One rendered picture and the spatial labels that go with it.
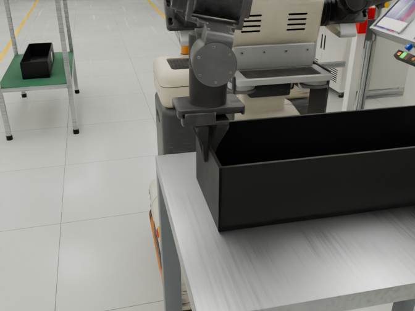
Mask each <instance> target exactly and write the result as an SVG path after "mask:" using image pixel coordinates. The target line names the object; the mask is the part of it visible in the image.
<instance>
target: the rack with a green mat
mask: <svg viewBox="0 0 415 311"><path fill-rule="evenodd" d="M55 5H56V13H57V21H58V26H59V34H60V39H61V47H62V52H54V62H53V66H52V71H51V77H50V78H35V79H26V80H23V78H22V72H21V68H20V61H21V59H22V57H23V54H19V53H18V49H17V43H16V39H15V33H14V26H13V23H12V16H11V12H10V7H9V0H4V6H5V10H6V15H7V22H8V26H9V31H10V38H11V41H12V47H13V51H14V57H13V59H12V61H11V62H10V64H9V66H8V68H7V70H6V72H5V74H4V76H3V77H2V79H1V81H0V110H1V115H2V120H3V124H4V129H5V132H6V139H7V141H11V140H13V136H12V133H11V130H10V125H9V119H8V116H7V110H6V105H5V101H4V96H3V93H12V92H21V95H22V97H27V94H26V91H38V90H46V89H62V88H67V90H68V95H69V102H70V111H71V116H72V124H73V133H74V134H75V135H76V134H79V128H78V124H77V116H76V110H75V102H74V97H73V89H72V81H73V82H74V87H75V89H74V90H75V94H78V93H80V90H79V88H78V80H77V71H76V66H75V58H74V52H73V43H72V34H71V29H70V20H69V11H68V6H67V0H63V6H64V14H65V23H66V28H67V37H68V42H69V51H67V45H66V40H65V31H64V23H63V18H62V9H61V0H55Z"/></svg>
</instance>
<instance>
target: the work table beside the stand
mask: <svg viewBox="0 0 415 311"><path fill-rule="evenodd" d="M155 158H156V179H157V200H158V211H159V232H160V244H161V264H162V285H163V296H164V311H182V283H181V268H182V273H183V277H184V280H185V285H186V288H187V293H188V297H189V300H190V305H191V309H192V311H347V310H354V309H360V308H365V307H371V306H375V305H382V304H388V303H392V302H393V306H392V311H413V310H414V306H415V206H410V207H401V208H396V209H387V210H378V211H373V212H364V213H359V214H350V215H342V216H336V217H327V218H318V219H314V220H305V221H299V222H291V223H282V224H276V225H267V226H259V227H254V228H245V229H240V230H231V231H222V232H218V230H217V227H216V224H215V223H214V220H213V218H212V215H211V213H210V210H209V207H208V205H207V203H206V200H205V198H204V196H203V193H202V191H201V188H200V186H199V183H198V180H197V179H196V152H186V153H179V154H167V155H156V156H155Z"/></svg>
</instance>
